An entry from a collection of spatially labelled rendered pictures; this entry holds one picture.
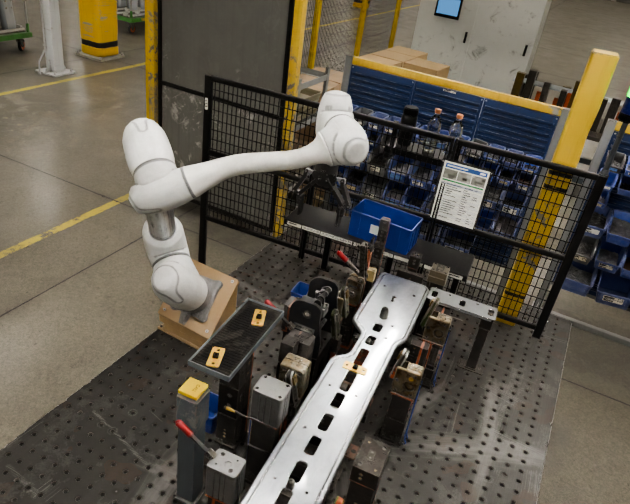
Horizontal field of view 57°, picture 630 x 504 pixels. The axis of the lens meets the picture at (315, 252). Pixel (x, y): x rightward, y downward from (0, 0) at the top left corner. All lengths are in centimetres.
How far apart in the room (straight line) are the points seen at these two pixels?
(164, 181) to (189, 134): 289
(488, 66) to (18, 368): 686
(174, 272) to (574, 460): 236
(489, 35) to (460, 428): 669
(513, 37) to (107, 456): 735
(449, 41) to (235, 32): 485
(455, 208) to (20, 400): 236
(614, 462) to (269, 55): 318
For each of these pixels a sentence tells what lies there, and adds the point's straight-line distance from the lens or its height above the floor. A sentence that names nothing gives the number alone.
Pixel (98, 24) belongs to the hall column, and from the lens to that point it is 932.
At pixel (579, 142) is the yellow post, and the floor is 165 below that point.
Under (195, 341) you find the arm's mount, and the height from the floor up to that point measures 73.
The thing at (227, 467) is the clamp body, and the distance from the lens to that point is 163.
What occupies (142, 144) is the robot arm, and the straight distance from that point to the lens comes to 183.
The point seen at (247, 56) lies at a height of 140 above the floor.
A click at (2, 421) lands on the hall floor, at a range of 330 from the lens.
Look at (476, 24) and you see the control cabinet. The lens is 849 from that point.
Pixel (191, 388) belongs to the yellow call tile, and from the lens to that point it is 167.
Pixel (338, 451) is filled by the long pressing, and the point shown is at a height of 100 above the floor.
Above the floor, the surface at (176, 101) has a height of 94.
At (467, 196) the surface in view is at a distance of 272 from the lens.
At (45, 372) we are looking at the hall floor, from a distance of 350.
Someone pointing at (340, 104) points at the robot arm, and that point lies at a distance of 173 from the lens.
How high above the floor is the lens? 233
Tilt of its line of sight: 31 degrees down
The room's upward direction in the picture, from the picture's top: 9 degrees clockwise
